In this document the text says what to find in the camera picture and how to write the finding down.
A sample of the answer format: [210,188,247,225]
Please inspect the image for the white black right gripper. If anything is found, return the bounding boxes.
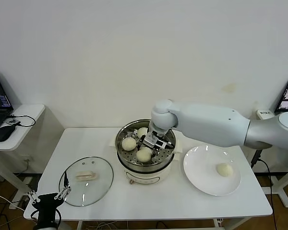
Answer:
[133,130,173,163]

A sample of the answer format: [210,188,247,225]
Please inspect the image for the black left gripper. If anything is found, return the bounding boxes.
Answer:
[26,170,72,223]

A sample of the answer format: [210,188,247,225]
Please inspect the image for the white steamed baozi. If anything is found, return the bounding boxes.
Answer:
[121,137,137,151]
[137,127,149,139]
[136,147,153,163]
[216,162,234,177]

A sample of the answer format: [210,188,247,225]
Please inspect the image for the glass lid with cream handle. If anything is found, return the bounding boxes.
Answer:
[59,156,114,207]

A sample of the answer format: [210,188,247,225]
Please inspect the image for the stainless steel steamer basket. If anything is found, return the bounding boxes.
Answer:
[115,119,177,167]

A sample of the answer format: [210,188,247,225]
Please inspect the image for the cream electric cooker pot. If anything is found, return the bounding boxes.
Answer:
[108,138,183,185]

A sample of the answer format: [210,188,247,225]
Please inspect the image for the white round plate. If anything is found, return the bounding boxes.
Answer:
[183,145,242,196]

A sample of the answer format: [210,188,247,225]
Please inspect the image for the black computer mouse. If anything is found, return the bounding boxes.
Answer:
[0,125,17,142]

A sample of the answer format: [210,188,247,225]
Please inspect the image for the white side table with mouse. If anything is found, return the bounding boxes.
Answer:
[0,104,47,192]

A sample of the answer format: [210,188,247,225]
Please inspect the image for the white labelled box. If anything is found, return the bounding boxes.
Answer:
[258,109,273,119]

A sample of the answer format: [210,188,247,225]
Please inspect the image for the white floor cable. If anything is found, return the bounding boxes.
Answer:
[0,188,27,212]

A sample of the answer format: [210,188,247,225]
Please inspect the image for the white cable bundle under table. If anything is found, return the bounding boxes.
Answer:
[86,221,118,230]

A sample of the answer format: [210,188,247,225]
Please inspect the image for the thin black usb cable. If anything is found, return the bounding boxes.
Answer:
[8,114,36,127]

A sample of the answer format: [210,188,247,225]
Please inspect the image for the black cable with adapter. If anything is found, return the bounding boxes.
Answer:
[251,148,279,230]

